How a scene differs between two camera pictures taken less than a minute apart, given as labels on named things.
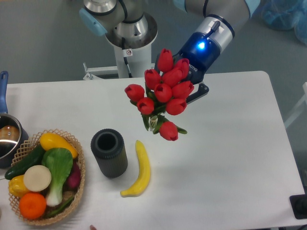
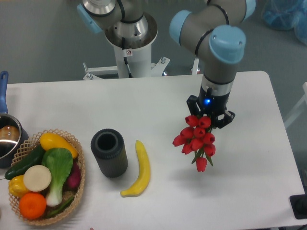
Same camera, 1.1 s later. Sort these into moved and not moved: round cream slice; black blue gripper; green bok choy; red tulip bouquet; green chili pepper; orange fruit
Moved: red tulip bouquet; black blue gripper
Not moved: green chili pepper; green bok choy; orange fruit; round cream slice
